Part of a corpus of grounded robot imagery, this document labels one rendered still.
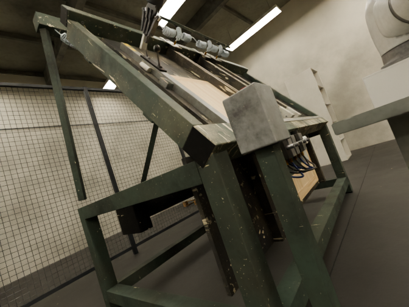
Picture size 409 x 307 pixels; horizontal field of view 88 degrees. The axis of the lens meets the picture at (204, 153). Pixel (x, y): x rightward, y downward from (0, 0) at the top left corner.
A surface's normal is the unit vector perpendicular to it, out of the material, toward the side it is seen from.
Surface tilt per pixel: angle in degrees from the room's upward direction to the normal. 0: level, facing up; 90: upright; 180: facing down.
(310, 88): 90
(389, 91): 90
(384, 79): 90
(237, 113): 90
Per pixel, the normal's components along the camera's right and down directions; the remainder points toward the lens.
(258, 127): -0.62, 0.15
